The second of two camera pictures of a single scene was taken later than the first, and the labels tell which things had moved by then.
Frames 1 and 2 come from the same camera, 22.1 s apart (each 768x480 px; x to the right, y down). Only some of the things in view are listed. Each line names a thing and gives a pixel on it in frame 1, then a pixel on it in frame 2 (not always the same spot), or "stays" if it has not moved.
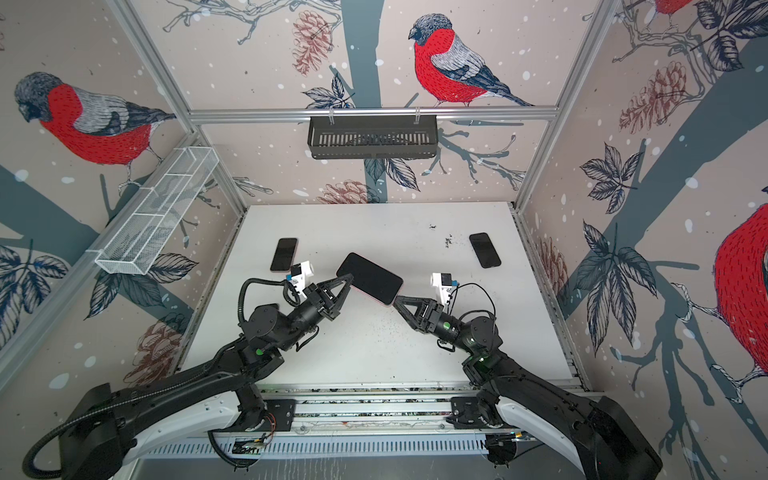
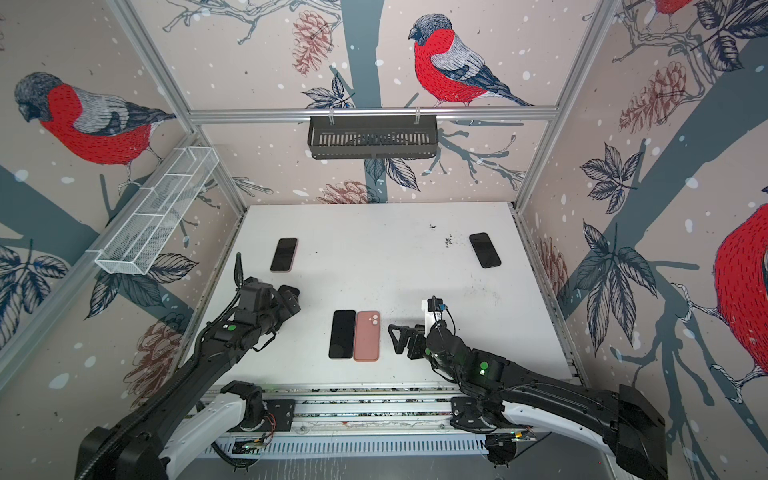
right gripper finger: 411,319 → 399,344
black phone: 484,250 stays
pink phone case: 370,278 → 367,336
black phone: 284,254 stays
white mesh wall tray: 136,241 stays
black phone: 370,278 → 342,334
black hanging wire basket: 355,137 stays
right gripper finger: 417,301 → 406,332
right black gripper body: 445,327 → 420,344
